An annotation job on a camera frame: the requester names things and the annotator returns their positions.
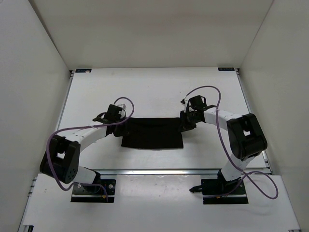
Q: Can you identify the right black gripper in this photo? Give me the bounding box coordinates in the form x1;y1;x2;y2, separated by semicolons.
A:
178;110;201;132

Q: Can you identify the black skirt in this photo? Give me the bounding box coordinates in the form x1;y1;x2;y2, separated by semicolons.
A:
121;117;183;150

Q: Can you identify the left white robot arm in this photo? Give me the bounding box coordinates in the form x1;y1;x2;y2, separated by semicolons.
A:
39;104;129;192

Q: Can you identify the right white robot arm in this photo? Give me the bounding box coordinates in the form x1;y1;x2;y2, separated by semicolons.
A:
179;95;267;194

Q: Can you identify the right blue label sticker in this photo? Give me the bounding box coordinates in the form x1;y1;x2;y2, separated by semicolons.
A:
218;67;235;72

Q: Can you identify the blue label sticker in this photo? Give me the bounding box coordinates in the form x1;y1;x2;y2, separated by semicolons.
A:
218;67;235;72
75;69;92;73

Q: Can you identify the left blue label sticker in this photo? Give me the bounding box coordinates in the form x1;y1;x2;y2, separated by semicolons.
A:
75;69;92;73

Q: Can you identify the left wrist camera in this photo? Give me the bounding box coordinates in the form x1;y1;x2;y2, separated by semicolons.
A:
118;103;126;116

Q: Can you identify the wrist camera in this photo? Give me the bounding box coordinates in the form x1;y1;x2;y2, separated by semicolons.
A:
118;103;126;116
181;97;191;113

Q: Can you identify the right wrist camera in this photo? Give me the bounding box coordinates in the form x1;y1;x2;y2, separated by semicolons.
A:
181;97;191;113

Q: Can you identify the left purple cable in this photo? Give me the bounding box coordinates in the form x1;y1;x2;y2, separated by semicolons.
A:
47;97;135;201

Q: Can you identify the purple cable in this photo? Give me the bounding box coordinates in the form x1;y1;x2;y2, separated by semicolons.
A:
182;85;279;200
47;97;135;201

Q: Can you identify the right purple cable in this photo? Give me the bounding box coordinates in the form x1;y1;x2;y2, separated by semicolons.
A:
182;85;279;200

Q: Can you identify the aluminium rail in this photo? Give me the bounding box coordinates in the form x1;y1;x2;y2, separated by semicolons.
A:
96;169;219;175

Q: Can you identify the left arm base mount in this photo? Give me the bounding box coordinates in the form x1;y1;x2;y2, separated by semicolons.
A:
70;175;116;203

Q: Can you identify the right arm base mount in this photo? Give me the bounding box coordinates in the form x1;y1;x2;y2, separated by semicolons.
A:
189;178;249;205

